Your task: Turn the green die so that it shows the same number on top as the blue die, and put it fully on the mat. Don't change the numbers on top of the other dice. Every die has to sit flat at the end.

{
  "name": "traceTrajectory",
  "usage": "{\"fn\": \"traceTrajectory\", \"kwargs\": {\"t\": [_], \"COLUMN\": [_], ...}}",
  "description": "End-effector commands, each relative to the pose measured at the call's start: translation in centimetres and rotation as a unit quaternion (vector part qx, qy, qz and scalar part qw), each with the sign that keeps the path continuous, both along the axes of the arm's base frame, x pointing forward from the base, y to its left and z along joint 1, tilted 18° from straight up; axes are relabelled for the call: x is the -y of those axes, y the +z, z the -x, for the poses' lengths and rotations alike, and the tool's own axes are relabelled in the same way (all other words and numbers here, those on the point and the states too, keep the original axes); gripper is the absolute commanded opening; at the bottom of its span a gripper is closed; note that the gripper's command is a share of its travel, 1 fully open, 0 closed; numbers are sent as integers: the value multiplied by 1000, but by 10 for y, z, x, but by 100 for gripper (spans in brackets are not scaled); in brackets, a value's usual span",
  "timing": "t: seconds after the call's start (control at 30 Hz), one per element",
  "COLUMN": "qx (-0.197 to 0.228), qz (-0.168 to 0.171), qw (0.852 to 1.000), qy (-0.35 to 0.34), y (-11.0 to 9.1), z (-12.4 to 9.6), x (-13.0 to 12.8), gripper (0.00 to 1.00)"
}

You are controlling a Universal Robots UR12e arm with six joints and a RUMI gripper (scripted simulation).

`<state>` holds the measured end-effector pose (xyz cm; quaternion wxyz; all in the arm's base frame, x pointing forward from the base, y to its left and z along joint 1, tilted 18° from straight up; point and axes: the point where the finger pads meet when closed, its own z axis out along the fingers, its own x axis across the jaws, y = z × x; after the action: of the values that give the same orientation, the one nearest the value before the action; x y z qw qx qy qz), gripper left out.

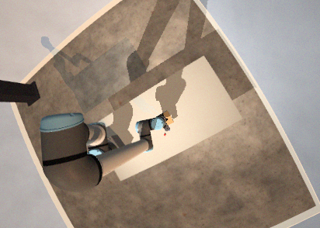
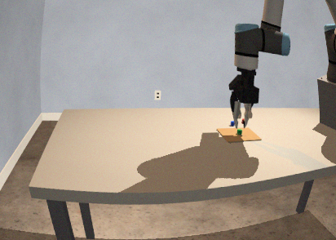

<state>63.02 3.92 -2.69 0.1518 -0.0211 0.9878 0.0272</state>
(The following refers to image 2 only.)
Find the tan flat mat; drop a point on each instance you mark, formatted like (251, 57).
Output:
(230, 135)

